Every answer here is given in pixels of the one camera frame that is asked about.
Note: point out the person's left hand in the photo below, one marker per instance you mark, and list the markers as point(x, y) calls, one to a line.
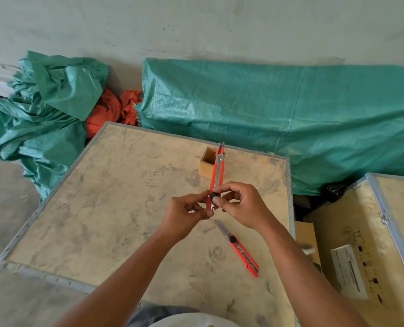
point(178, 219)

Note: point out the black plastic bag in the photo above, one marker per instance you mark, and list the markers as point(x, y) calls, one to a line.
point(334, 192)

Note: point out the plywood crate with white label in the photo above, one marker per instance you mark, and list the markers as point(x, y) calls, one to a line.
point(365, 221)

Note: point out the large flat green tarp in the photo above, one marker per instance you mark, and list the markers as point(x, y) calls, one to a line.
point(273, 112)

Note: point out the person's left forearm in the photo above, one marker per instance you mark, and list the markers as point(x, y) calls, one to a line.
point(120, 286)

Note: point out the metal-edged plywood crate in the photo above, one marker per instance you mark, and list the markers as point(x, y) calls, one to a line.
point(103, 207)

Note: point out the person's white shirt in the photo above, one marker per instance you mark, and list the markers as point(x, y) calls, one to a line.
point(195, 321)

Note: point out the person's grey trousers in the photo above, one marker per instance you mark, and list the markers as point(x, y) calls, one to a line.
point(161, 312)

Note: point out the orange utility knife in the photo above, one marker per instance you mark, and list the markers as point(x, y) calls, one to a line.
point(217, 171)
point(243, 254)

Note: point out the white paper label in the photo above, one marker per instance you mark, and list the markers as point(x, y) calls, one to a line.
point(348, 272)

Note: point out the person's right thumb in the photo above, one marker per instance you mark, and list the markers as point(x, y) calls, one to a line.
point(226, 199)

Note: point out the brown cardboard box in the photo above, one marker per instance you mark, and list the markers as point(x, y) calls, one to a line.
point(305, 234)

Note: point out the person's right hand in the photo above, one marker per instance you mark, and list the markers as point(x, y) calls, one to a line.
point(248, 207)

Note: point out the crumpled green tarp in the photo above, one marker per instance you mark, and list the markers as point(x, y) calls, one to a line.
point(45, 112)

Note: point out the person's right forearm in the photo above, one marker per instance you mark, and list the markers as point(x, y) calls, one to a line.
point(307, 279)

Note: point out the orange cloth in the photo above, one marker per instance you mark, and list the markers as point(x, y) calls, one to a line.
point(103, 114)

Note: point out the small open wooden box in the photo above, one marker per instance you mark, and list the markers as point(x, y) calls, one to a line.
point(207, 165)

